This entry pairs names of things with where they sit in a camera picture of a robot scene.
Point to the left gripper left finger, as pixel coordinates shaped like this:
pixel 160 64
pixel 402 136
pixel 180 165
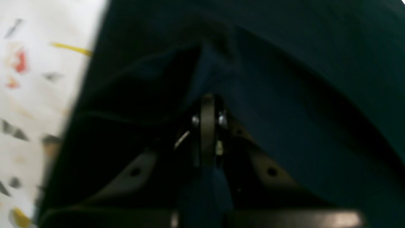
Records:
pixel 120 176

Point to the terrazzo patterned tablecloth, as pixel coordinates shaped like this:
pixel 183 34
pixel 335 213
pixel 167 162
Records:
pixel 45 48

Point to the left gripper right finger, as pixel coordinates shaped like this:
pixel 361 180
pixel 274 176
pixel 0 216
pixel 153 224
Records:
pixel 265 195

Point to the black t-shirt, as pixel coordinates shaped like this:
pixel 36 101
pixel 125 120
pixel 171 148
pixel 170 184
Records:
pixel 317 84

